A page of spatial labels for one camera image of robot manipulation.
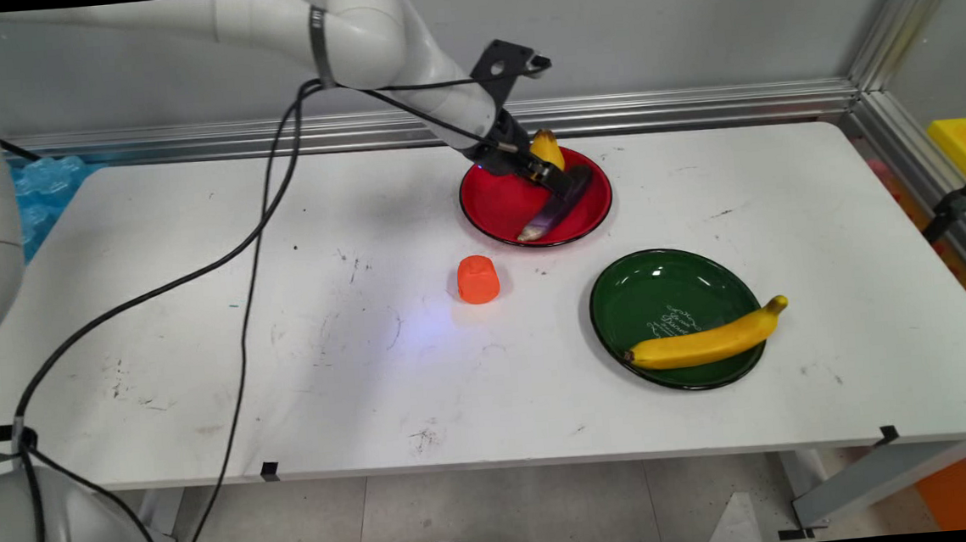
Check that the yellow banana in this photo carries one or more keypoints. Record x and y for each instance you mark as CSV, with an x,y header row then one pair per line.
x,y
709,343

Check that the purple eggplant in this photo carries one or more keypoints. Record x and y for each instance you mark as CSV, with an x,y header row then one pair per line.
x,y
551,213

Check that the orange cup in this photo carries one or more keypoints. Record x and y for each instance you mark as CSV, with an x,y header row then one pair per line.
x,y
478,280

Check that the yellow pear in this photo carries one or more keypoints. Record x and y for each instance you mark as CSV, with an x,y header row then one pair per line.
x,y
549,149

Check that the black stand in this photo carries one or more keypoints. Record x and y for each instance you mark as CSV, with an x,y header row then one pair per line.
x,y
954,204

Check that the red objects behind rail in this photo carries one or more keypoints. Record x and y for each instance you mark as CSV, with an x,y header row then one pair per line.
x,y
950,264

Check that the black tape marker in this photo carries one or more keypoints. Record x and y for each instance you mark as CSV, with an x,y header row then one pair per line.
x,y
889,435
270,471

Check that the grey slanted table leg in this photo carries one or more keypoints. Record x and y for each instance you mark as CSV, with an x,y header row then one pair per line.
x,y
872,482

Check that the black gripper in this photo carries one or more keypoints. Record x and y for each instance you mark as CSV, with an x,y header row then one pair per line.
x,y
508,146

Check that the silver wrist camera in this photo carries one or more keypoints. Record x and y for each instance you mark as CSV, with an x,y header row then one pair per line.
x,y
538,64

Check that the red plate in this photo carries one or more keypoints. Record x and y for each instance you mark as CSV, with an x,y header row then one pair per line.
x,y
504,210

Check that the blue plastic tray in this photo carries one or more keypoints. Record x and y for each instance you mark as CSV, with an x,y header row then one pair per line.
x,y
48,191

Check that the green plate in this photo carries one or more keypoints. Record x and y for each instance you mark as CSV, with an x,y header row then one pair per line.
x,y
664,301

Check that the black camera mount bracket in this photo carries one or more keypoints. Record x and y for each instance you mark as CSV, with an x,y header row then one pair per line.
x,y
498,66

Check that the upright aluminium frame post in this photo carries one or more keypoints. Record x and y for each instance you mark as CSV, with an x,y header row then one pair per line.
x,y
911,16

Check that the long aluminium frame rail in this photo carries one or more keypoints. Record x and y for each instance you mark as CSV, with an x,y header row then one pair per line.
x,y
650,110

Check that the short aluminium frame rail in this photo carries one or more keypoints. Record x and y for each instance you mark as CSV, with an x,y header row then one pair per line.
x,y
927,180

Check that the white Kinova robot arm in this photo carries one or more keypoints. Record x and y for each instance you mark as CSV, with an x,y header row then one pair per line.
x,y
176,20

